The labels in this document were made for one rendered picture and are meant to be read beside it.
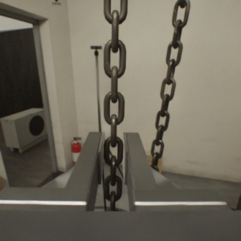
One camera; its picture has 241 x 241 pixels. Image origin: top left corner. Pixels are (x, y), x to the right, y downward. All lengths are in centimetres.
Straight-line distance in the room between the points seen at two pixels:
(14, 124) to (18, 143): 36
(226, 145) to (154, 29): 173
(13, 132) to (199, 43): 322
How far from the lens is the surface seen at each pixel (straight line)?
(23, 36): 713
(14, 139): 367
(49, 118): 253
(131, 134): 15
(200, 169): 278
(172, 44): 19
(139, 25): 243
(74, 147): 262
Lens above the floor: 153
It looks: 18 degrees down
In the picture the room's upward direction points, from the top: 1 degrees counter-clockwise
